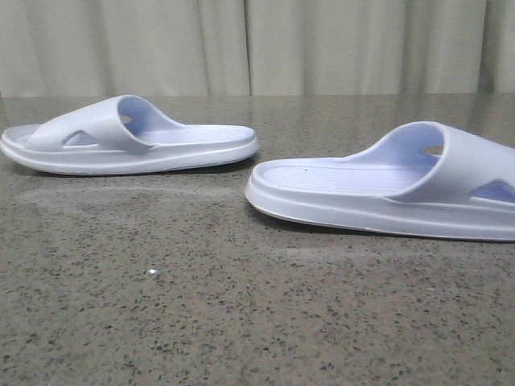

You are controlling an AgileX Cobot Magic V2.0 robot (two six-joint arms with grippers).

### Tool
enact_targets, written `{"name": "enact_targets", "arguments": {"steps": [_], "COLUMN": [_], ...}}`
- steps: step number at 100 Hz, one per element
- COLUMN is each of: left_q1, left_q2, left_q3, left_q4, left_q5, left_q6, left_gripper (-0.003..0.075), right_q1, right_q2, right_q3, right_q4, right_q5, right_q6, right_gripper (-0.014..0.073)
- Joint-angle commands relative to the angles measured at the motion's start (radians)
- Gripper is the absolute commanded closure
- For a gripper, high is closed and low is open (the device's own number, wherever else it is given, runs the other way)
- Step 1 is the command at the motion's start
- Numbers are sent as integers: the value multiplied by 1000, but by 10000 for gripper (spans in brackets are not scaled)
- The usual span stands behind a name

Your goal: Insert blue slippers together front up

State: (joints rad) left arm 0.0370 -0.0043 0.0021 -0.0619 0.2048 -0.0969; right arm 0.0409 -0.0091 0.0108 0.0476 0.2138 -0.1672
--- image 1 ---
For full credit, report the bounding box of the light blue slipper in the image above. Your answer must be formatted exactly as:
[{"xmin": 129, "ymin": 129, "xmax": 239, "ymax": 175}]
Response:
[
  {"xmin": 245, "ymin": 121, "xmax": 514, "ymax": 241},
  {"xmin": 1, "ymin": 95, "xmax": 258, "ymax": 175}
]

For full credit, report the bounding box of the beige background curtain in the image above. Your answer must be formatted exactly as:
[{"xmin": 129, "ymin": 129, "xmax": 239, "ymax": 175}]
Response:
[{"xmin": 1, "ymin": 1, "xmax": 514, "ymax": 97}]

